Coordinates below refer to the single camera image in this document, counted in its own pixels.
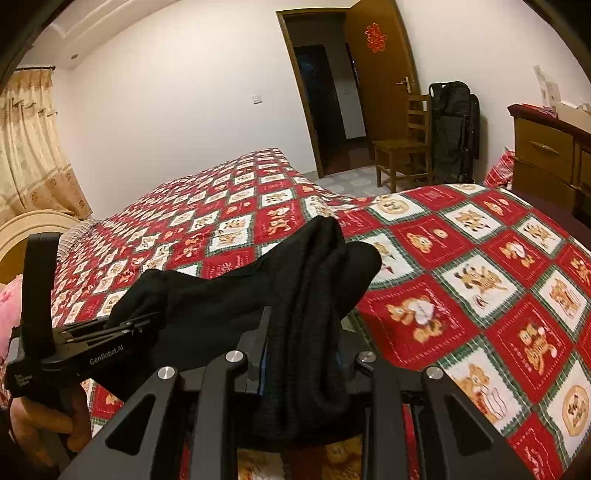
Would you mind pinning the wooden dresser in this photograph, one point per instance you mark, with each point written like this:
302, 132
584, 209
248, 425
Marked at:
540, 147

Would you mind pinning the person's left hand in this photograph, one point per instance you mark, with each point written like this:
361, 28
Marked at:
41, 415

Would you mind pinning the red checked printed blanket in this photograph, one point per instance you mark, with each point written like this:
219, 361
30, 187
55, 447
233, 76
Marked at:
461, 258

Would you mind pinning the pink pillow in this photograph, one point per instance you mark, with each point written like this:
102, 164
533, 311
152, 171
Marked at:
9, 309

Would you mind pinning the black pants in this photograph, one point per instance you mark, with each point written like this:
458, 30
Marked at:
314, 286

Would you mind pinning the red plaid cloth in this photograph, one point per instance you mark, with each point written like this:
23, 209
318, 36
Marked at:
501, 170

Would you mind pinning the black folded bag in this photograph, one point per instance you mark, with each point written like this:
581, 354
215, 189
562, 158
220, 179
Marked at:
450, 134

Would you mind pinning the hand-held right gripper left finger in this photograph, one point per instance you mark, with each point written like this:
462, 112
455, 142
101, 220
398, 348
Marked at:
251, 362

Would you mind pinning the brown wooden door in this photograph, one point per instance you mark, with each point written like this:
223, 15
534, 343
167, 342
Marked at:
383, 92

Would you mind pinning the striped pillow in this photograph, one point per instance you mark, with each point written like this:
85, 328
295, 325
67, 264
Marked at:
76, 235

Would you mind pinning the wooden chair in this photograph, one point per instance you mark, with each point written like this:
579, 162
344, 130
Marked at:
397, 146

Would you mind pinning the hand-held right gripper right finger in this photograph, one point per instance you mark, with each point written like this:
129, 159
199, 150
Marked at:
353, 374

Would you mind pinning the cream wooden headboard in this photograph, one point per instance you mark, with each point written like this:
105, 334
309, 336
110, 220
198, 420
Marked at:
18, 235

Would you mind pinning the white standing cards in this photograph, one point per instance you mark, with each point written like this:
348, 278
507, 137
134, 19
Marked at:
547, 90

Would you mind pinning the beige patterned curtain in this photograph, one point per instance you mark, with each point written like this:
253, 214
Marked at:
27, 138

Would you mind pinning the red paper door decoration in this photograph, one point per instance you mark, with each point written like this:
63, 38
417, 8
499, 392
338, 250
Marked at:
374, 38

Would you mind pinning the wooden door frame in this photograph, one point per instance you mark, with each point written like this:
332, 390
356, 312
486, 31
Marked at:
301, 92

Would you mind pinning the white box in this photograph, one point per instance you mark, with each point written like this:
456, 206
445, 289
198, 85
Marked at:
572, 110

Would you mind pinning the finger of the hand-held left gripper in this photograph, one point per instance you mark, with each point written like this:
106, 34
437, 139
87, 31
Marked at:
101, 325
106, 336

